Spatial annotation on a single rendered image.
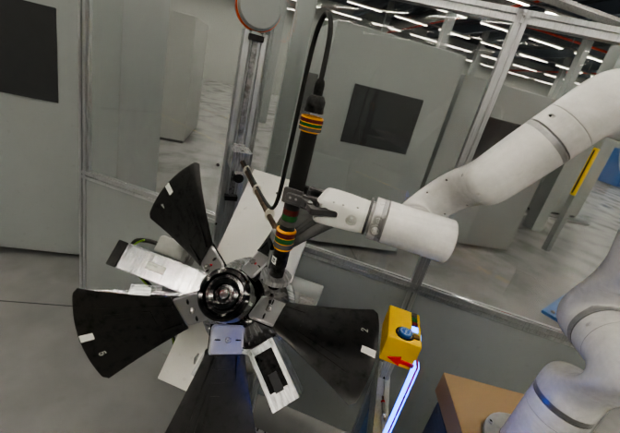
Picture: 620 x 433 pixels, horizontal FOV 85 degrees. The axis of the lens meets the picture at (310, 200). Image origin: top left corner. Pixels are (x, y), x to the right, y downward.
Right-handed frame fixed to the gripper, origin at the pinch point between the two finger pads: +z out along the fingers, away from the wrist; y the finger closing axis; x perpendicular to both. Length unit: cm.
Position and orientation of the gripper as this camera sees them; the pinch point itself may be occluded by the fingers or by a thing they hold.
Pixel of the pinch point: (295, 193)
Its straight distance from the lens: 69.3
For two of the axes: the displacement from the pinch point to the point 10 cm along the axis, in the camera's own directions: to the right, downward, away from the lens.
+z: -9.4, -3.0, 1.7
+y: 2.6, -2.8, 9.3
